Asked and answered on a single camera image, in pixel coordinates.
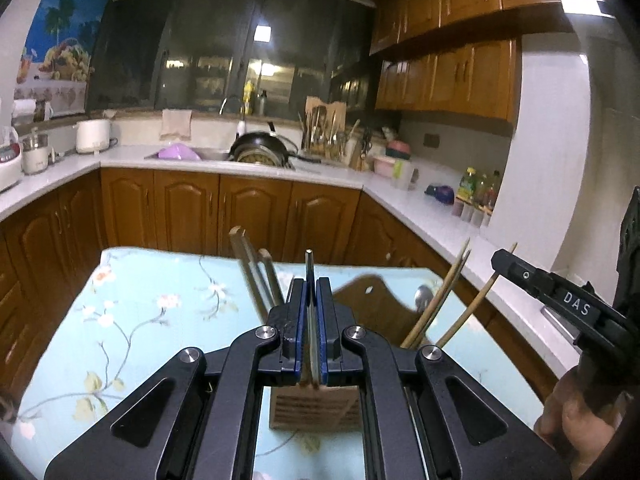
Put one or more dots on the row of seasoning jars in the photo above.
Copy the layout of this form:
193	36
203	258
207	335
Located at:
472	214

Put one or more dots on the knife block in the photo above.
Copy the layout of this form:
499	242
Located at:
360	152

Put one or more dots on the wooden chopstick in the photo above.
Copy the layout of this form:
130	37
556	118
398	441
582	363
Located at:
475	300
440	292
448	285

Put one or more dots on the metal spoon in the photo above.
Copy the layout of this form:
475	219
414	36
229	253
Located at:
423	297

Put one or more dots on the purple plastic basin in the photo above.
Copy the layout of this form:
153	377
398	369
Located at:
179	152

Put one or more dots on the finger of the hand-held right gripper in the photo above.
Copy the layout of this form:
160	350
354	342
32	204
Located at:
555	295

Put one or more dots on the blue floral tablecloth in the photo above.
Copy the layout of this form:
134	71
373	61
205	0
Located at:
150	320

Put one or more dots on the range hood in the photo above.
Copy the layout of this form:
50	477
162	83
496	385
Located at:
587	7

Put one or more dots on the dark wall socket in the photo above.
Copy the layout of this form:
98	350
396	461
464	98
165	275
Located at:
432	140

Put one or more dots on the blue and purple object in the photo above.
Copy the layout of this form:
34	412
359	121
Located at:
440	194

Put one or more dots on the dark kitchen window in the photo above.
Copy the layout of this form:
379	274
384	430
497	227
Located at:
210	50

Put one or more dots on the wooden cabinets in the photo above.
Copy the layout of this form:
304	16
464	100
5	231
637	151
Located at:
450	35
190	210

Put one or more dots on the black wok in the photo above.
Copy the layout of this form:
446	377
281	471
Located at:
260	145

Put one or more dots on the paper towel roll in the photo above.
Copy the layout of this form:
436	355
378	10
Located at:
27	110

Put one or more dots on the white rice cooker red panel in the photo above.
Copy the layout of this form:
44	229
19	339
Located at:
9	165

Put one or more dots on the beige hanging towel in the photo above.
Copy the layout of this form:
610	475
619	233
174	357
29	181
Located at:
176	125

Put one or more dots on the wooden utensil holder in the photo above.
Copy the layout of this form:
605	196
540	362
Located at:
315	410

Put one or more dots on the white kitchen countertop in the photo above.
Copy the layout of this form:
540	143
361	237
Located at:
320	172

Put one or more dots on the fruit and palm wall poster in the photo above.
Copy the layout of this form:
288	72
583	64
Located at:
60	35

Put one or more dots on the small white electric pot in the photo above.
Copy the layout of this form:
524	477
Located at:
36	157

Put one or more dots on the dark bottle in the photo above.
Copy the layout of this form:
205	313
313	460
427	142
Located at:
262	104

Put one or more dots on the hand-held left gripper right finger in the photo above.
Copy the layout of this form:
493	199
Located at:
323	340

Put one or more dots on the yellow cap oil bottle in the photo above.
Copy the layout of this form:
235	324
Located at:
468	185

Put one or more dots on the wooden rack with kitchen utensils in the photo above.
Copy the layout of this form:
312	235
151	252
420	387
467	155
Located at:
322	130

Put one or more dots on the white plastic container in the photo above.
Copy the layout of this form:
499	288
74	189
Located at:
404	176

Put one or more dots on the person's right hand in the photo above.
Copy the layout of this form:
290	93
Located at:
575	410

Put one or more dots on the white electric cooker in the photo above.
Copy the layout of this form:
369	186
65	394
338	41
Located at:
93	137

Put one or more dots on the chrome sink faucet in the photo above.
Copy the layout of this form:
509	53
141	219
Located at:
239	115

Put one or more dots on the wooden lower cabinets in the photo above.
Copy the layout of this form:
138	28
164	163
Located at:
190	210

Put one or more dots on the wooden upper cabinets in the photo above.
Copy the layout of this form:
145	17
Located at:
450	35

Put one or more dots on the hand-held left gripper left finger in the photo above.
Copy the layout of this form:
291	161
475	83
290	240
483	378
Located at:
299	340

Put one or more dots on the metal utensil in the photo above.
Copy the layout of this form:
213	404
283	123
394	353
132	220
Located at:
247	270
312	310
270	275

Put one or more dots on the stacked pink bowls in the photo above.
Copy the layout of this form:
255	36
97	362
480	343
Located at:
392	160

